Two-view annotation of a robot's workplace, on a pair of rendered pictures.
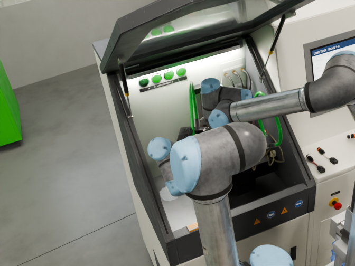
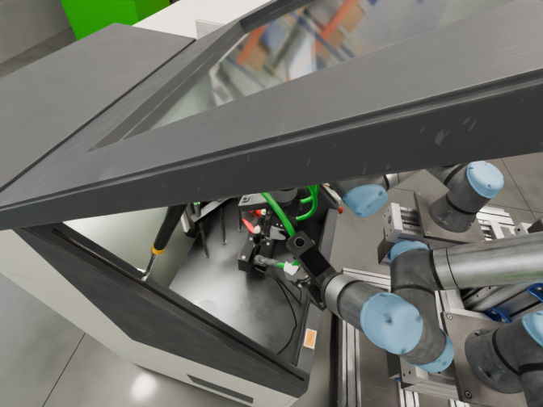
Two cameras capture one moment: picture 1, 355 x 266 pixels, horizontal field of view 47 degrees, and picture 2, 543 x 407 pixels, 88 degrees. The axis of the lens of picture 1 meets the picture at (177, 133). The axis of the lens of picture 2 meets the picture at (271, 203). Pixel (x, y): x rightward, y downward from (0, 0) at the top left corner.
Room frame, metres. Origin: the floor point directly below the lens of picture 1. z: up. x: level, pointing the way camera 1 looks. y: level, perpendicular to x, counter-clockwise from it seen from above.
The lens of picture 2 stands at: (1.16, 0.29, 1.84)
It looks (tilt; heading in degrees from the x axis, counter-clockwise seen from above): 49 degrees down; 297
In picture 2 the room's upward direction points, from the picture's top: 6 degrees clockwise
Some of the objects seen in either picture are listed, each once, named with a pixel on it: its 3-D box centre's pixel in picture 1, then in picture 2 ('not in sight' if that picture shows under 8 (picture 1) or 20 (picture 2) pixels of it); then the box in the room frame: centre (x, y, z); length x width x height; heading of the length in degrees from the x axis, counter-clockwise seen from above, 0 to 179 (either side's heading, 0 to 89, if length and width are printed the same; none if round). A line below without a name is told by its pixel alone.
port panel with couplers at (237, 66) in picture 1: (235, 90); not in sight; (1.75, -0.32, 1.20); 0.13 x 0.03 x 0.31; 106
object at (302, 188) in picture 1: (242, 222); (317, 283); (1.20, -0.22, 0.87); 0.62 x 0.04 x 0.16; 106
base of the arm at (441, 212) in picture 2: not in sight; (456, 208); (0.89, -0.66, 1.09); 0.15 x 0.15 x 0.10
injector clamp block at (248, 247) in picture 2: (241, 174); (264, 235); (1.46, -0.27, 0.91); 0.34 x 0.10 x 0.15; 106
